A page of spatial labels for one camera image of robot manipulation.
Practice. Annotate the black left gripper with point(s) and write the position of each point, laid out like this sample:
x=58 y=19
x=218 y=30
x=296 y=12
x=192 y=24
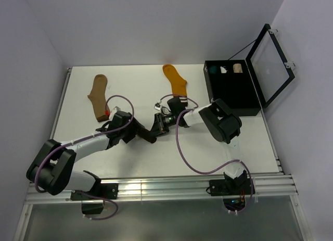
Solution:
x=135 y=127

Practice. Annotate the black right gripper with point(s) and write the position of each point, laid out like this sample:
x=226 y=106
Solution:
x=158 y=126

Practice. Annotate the mustard yellow striped-cuff sock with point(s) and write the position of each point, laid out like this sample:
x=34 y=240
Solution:
x=178 y=84

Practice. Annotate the dark brown striped-cuff sock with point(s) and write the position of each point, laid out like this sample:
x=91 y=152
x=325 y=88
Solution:
x=143 y=133

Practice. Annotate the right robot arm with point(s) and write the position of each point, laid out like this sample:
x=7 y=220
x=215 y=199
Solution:
x=222 y=124

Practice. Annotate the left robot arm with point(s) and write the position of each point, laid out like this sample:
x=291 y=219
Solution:
x=52 y=168

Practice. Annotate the tan ribbed sock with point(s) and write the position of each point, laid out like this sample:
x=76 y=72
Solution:
x=98 y=99

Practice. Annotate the teal rolled sock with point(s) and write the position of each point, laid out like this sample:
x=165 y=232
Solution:
x=213 y=70

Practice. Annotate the white rolled sock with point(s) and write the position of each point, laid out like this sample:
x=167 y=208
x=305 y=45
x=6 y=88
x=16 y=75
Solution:
x=223 y=70

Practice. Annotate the black storage box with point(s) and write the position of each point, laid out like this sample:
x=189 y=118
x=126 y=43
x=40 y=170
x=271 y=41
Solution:
x=235 y=89

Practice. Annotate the beige rolled sock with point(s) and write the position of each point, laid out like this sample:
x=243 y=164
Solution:
x=237 y=68

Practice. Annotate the glass box lid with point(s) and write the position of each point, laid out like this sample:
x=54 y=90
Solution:
x=269 y=68

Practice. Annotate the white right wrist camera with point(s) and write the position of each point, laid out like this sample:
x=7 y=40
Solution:
x=162 y=109

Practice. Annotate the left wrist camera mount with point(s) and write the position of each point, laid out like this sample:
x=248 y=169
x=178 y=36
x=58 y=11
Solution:
x=111 y=113

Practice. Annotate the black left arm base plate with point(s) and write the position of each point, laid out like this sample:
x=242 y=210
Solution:
x=103 y=190

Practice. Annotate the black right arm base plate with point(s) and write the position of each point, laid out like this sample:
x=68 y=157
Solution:
x=226 y=187

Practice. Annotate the aluminium front frame rails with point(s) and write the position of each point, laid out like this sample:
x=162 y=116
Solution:
x=172 y=188

